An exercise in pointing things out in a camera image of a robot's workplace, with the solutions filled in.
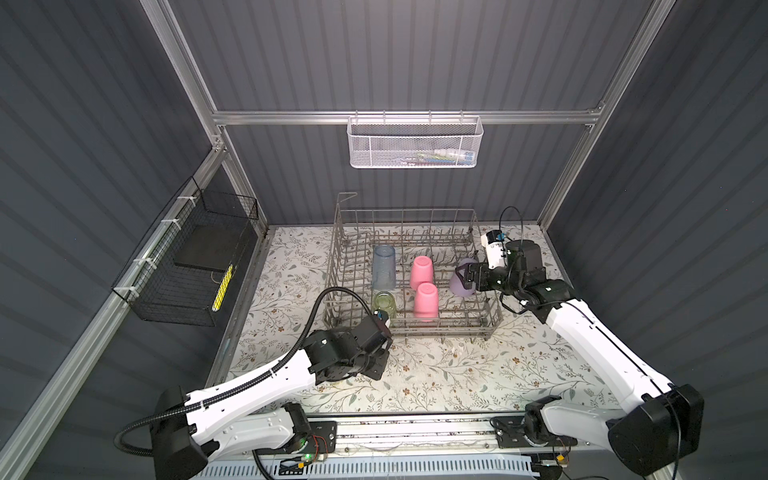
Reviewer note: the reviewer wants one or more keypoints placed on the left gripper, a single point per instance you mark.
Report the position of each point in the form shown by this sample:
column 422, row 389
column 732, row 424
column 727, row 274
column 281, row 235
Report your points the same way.
column 382, row 357

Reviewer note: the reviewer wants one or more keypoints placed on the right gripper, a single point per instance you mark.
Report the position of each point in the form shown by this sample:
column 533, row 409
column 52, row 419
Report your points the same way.
column 481, row 270

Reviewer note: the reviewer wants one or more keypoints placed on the purple plastic cup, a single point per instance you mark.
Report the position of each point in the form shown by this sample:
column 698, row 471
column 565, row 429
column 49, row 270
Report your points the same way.
column 462, row 270

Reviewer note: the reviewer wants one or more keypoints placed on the green transparent cup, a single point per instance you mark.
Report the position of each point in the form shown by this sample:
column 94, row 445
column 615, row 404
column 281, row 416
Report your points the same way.
column 385, row 302

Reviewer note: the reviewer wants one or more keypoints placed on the pink plastic cup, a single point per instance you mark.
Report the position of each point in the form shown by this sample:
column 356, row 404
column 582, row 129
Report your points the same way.
column 426, row 301
column 422, row 271

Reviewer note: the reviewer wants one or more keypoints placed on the blue transparent cup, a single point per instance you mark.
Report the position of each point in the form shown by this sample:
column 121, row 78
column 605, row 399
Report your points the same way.
column 384, row 268

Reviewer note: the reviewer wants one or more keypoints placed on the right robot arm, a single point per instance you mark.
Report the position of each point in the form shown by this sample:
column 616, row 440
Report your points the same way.
column 656, row 422

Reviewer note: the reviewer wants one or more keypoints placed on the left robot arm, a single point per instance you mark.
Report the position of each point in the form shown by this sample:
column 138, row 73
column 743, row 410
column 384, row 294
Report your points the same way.
column 187, row 431

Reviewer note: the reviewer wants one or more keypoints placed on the floral table mat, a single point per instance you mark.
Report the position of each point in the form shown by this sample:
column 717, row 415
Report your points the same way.
column 521, row 362

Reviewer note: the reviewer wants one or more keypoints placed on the items in white basket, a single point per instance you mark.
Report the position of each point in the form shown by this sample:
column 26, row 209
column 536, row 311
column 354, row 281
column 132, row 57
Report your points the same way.
column 441, row 157

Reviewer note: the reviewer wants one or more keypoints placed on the yellow brush in basket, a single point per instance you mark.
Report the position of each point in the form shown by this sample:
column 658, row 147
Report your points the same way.
column 223, row 288

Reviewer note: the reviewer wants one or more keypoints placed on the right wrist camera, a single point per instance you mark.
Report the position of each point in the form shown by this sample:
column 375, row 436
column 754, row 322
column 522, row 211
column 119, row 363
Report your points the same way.
column 493, row 241

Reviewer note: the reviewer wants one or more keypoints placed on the grey wire dish rack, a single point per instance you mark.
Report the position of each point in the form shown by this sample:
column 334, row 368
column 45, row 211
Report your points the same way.
column 446, row 235

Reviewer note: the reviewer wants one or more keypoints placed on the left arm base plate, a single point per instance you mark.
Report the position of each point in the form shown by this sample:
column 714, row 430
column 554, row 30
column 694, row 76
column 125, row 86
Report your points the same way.
column 320, row 439

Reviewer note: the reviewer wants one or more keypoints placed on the aluminium mounting rail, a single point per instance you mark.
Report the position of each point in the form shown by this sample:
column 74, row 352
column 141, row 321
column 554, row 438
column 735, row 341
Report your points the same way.
column 427, row 431

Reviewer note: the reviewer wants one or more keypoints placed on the white mesh wall basket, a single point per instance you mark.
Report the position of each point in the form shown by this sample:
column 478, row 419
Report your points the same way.
column 377, row 142

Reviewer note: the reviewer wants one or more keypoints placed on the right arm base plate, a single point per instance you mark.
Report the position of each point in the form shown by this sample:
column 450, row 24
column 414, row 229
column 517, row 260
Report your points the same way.
column 518, row 431

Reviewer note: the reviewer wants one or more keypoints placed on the black wire wall basket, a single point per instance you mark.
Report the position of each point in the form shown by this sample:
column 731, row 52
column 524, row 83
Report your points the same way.
column 175, row 281

